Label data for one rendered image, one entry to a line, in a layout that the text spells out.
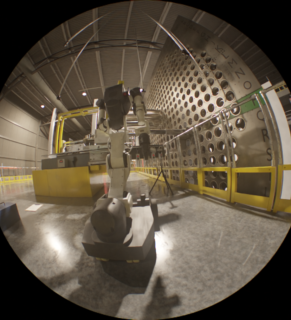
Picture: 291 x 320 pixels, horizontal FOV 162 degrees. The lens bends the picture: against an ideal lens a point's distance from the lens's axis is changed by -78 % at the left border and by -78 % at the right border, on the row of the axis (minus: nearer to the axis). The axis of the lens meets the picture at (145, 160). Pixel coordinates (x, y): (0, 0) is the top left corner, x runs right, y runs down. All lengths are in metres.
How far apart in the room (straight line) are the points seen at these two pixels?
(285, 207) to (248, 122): 1.39
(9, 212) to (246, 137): 3.25
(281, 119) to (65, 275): 7.69
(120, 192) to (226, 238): 0.77
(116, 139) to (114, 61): 9.83
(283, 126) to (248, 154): 5.36
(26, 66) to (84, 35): 4.41
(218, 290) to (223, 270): 0.12
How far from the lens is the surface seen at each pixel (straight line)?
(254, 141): 1.95
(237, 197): 1.24
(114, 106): 0.80
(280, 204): 1.13
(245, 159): 2.01
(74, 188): 2.18
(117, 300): 0.55
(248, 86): 2.16
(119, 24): 9.08
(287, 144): 7.05
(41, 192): 2.83
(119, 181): 0.74
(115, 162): 0.81
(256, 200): 1.16
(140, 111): 0.93
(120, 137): 0.88
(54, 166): 2.94
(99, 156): 2.34
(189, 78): 3.41
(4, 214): 1.43
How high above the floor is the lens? 0.51
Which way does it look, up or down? 3 degrees up
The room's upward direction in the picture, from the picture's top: 5 degrees counter-clockwise
